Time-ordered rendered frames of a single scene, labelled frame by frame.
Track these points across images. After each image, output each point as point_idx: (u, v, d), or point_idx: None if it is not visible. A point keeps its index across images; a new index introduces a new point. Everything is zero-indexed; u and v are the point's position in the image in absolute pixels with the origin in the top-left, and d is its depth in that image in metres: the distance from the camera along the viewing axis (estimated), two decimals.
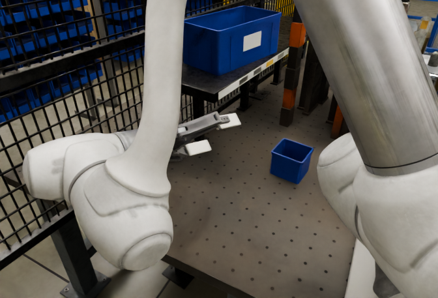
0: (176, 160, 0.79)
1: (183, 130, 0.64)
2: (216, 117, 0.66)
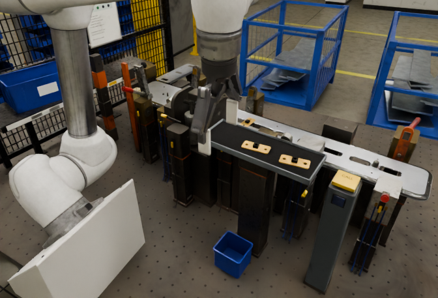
0: (204, 124, 0.66)
1: None
2: (237, 89, 0.81)
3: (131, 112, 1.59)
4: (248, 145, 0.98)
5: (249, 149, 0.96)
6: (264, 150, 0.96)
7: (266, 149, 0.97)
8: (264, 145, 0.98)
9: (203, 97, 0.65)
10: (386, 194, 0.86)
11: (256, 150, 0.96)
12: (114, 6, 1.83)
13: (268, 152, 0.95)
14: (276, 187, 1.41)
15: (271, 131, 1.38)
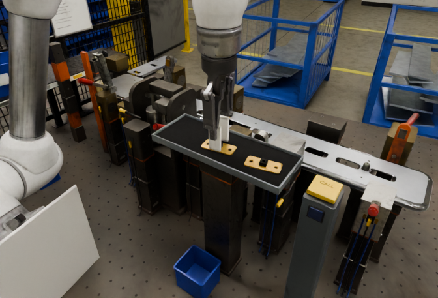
0: (214, 120, 0.70)
1: (231, 77, 0.76)
2: None
3: (96, 107, 1.42)
4: (209, 145, 0.81)
5: (210, 149, 0.79)
6: (227, 150, 0.79)
7: (231, 149, 0.80)
8: (229, 145, 0.81)
9: (207, 100, 0.67)
10: (375, 206, 0.69)
11: (218, 150, 0.79)
12: None
13: (232, 152, 0.78)
14: None
15: (248, 128, 1.21)
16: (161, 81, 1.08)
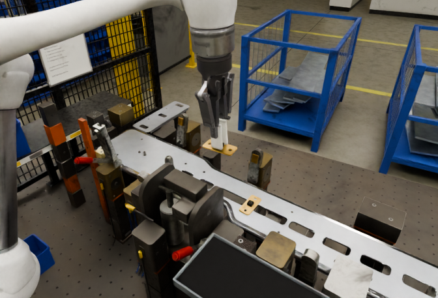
0: (212, 119, 0.71)
1: (229, 78, 0.76)
2: None
3: (96, 178, 1.20)
4: (210, 145, 0.81)
5: (211, 149, 0.80)
6: (227, 151, 0.78)
7: (231, 149, 0.79)
8: (230, 145, 0.80)
9: (202, 100, 0.68)
10: None
11: (218, 150, 0.79)
12: None
13: (231, 153, 0.78)
14: None
15: (283, 218, 0.99)
16: (180, 173, 0.86)
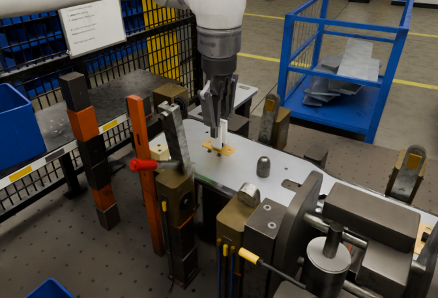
0: (213, 119, 0.71)
1: (233, 79, 0.76)
2: (228, 108, 0.78)
3: (148, 192, 0.78)
4: (210, 144, 0.81)
5: (210, 149, 0.80)
6: (226, 152, 0.78)
7: (230, 150, 0.79)
8: (229, 146, 0.80)
9: (204, 99, 0.68)
10: None
11: (217, 150, 0.79)
12: None
13: (230, 154, 0.78)
14: None
15: None
16: (351, 191, 0.44)
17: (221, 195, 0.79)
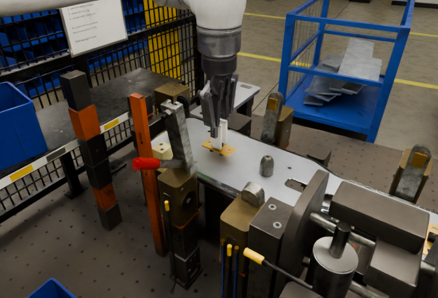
0: (213, 119, 0.71)
1: (233, 79, 0.76)
2: (228, 108, 0.78)
3: (150, 191, 0.77)
4: (210, 144, 0.81)
5: (210, 149, 0.80)
6: (226, 152, 0.78)
7: (230, 150, 0.79)
8: (229, 146, 0.80)
9: (204, 99, 0.68)
10: None
11: (217, 150, 0.79)
12: None
13: (230, 154, 0.78)
14: None
15: None
16: (358, 190, 0.43)
17: (223, 195, 0.78)
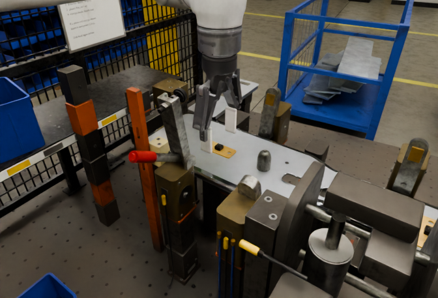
0: (204, 120, 0.68)
1: (236, 72, 0.75)
2: (237, 97, 0.80)
3: (148, 186, 0.77)
4: None
5: None
6: (226, 154, 0.79)
7: (230, 152, 0.80)
8: (229, 148, 0.81)
9: (201, 95, 0.67)
10: None
11: (217, 152, 0.79)
12: None
13: (230, 156, 0.78)
14: None
15: None
16: (354, 180, 0.43)
17: (221, 190, 0.78)
